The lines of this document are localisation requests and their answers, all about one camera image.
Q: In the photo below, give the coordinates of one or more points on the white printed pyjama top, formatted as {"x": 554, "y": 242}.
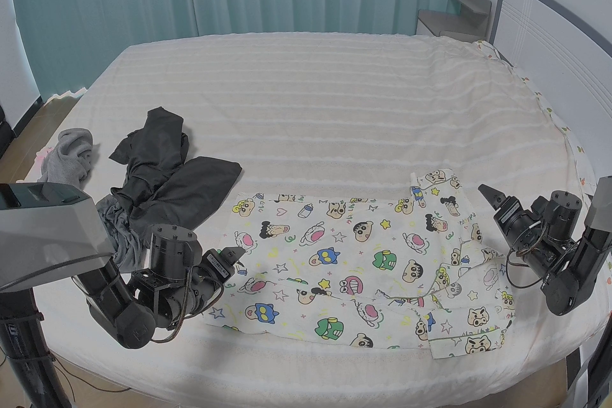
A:
{"x": 363, "y": 262}

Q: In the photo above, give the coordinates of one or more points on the black chest of drawers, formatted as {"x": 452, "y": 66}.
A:
{"x": 5, "y": 128}

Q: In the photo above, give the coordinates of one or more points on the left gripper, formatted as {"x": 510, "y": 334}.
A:
{"x": 213, "y": 277}

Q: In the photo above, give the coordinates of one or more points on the bed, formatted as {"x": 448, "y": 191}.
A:
{"x": 334, "y": 100}

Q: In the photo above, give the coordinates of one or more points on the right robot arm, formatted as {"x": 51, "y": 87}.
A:
{"x": 573, "y": 272}

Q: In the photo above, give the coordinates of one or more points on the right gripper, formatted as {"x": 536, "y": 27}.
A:
{"x": 516, "y": 222}

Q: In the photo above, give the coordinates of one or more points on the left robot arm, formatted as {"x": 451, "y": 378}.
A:
{"x": 48, "y": 234}

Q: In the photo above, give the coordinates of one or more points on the black garment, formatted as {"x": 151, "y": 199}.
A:
{"x": 181, "y": 186}

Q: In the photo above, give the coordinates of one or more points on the pink garment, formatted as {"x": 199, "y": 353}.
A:
{"x": 43, "y": 156}

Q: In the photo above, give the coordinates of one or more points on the dark grey garment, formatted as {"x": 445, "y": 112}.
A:
{"x": 126, "y": 243}

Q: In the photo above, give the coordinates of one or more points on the grey bedside table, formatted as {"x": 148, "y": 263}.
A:
{"x": 449, "y": 21}

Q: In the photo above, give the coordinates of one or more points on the grey knit garment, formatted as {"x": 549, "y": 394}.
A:
{"x": 67, "y": 157}

